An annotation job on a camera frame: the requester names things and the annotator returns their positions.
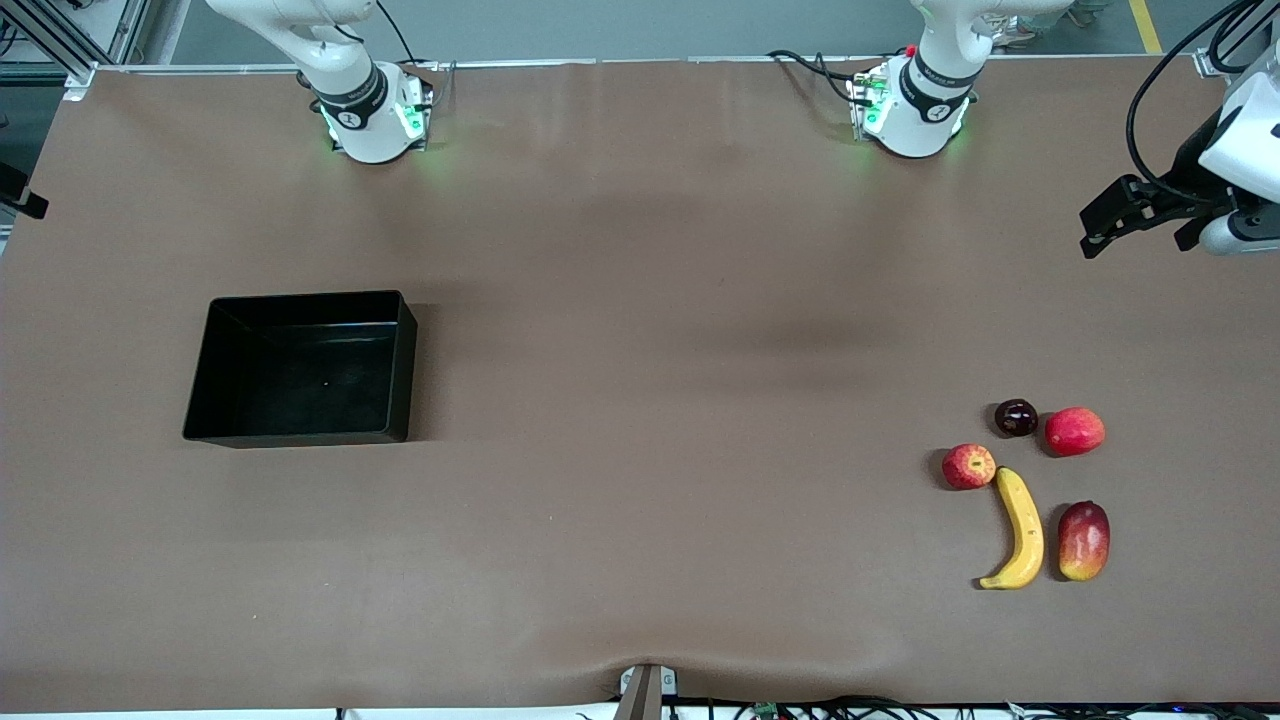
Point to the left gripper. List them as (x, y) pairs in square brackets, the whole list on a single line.
[(1187, 167)]

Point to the red yellow apple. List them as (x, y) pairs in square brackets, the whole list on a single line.
[(968, 467)]

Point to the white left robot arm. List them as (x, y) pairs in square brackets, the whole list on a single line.
[(920, 110)]

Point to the silver table edge rail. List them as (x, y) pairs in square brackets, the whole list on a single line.
[(650, 60)]

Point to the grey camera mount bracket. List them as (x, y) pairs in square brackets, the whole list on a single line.
[(645, 695)]

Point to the black plastic box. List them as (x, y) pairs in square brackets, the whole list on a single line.
[(300, 400)]

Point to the yellow banana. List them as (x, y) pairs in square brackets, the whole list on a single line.
[(1025, 530)]

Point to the aluminium frame post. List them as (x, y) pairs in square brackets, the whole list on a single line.
[(128, 25)]

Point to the dark purple round fruit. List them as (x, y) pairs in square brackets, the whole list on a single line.
[(1015, 418)]

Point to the red yellow mango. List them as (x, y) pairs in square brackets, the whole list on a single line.
[(1084, 540)]

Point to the red oval fruit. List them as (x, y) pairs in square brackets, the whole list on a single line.
[(1075, 431)]

